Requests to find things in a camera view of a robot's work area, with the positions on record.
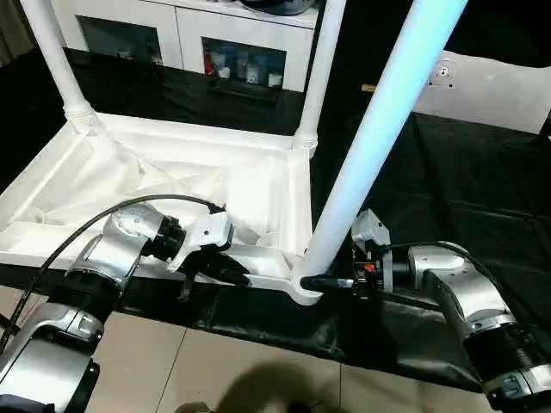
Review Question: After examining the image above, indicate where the black work mat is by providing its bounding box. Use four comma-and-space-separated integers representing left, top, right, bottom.
0, 47, 551, 393

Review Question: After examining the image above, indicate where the white flat panel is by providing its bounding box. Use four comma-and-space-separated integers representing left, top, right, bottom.
412, 50, 551, 135

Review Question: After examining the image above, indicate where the grey bag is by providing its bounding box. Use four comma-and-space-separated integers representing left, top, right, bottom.
241, 0, 321, 16

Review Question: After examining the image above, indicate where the white glass-door cabinet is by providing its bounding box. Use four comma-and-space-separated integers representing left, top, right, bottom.
50, 0, 323, 94

